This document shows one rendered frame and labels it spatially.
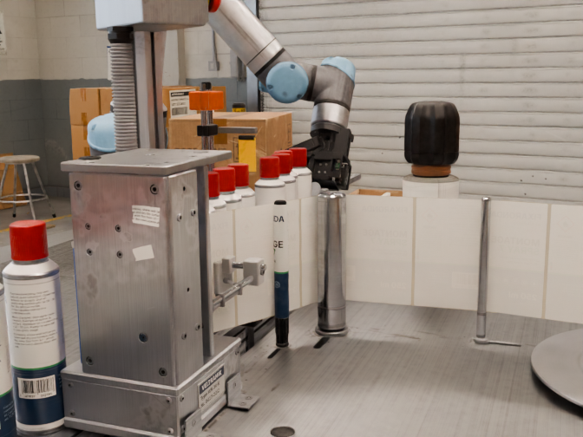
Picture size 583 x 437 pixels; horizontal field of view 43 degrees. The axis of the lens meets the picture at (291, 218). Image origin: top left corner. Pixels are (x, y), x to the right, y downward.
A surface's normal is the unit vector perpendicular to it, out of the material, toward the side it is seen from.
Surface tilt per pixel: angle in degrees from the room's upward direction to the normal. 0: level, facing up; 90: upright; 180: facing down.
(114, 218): 90
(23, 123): 90
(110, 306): 90
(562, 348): 0
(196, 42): 90
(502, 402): 0
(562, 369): 0
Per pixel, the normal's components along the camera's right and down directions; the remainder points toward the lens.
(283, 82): 0.00, 0.24
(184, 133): -0.20, 0.19
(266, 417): -0.01, -0.98
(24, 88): 0.87, 0.08
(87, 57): -0.49, 0.17
